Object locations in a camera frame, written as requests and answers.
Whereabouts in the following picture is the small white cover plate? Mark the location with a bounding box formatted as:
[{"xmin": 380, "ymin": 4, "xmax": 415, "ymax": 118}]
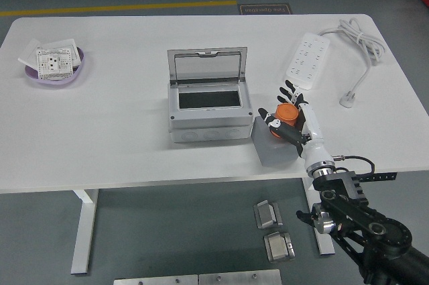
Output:
[{"xmin": 17, "ymin": 38, "xmax": 46, "ymax": 68}]

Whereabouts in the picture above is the white left table leg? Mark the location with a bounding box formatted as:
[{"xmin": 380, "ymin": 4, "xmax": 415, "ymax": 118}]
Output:
[{"xmin": 70, "ymin": 188, "xmax": 100, "ymax": 276}]

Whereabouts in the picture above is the white table leg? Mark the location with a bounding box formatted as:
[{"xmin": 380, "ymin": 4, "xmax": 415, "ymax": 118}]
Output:
[
  {"xmin": 70, "ymin": 188, "xmax": 100, "ymax": 276},
  {"xmin": 301, "ymin": 177, "xmax": 336, "ymax": 255}
]

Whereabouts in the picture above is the white power strip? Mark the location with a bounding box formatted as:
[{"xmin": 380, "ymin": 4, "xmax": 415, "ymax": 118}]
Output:
[{"xmin": 284, "ymin": 32, "xmax": 332, "ymax": 91}]

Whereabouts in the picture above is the large white cover plate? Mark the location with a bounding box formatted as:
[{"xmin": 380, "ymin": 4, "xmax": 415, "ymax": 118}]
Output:
[{"xmin": 42, "ymin": 38, "xmax": 83, "ymax": 66}]

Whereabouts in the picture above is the orange cylinder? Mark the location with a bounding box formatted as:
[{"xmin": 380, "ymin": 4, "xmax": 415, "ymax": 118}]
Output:
[{"xmin": 270, "ymin": 103, "xmax": 300, "ymax": 138}]

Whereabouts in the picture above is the white printed socket module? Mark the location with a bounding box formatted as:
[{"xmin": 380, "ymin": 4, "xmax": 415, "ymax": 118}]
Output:
[{"xmin": 35, "ymin": 46, "xmax": 75, "ymax": 81}]

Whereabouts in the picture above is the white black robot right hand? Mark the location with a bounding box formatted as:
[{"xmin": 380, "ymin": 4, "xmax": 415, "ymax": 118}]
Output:
[{"xmin": 257, "ymin": 79, "xmax": 336, "ymax": 174}]

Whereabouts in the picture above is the white power cord with plug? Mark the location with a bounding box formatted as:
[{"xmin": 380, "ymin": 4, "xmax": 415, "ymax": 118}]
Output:
[{"xmin": 317, "ymin": 17, "xmax": 387, "ymax": 109}]

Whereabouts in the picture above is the short metal plate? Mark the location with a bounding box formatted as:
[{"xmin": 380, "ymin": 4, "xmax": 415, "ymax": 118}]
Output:
[{"xmin": 198, "ymin": 268, "xmax": 282, "ymax": 285}]

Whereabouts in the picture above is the small metal block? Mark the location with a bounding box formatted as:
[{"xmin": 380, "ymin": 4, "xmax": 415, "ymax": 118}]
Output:
[{"xmin": 253, "ymin": 199, "xmax": 284, "ymax": 231}]

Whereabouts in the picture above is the grey electrical box with lid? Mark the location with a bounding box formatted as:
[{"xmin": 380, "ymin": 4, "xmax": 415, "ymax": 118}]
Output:
[{"xmin": 166, "ymin": 46, "xmax": 254, "ymax": 144}]

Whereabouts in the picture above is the purple bowl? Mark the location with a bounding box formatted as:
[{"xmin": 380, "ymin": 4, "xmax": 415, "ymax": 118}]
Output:
[{"xmin": 23, "ymin": 46, "xmax": 86, "ymax": 85}]

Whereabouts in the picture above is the white right table leg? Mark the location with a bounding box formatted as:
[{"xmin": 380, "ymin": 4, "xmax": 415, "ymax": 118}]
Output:
[{"xmin": 301, "ymin": 177, "xmax": 336, "ymax": 255}]

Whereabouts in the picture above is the large metal block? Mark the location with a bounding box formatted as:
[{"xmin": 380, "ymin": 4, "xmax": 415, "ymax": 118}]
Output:
[{"xmin": 263, "ymin": 231, "xmax": 296, "ymax": 262}]

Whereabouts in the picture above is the grey cube with round hole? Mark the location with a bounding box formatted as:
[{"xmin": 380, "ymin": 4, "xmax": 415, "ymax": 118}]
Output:
[{"xmin": 250, "ymin": 116, "xmax": 308, "ymax": 168}]

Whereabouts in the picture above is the long metal plate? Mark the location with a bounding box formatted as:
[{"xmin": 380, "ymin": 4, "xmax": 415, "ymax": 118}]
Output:
[{"xmin": 113, "ymin": 274, "xmax": 199, "ymax": 285}]

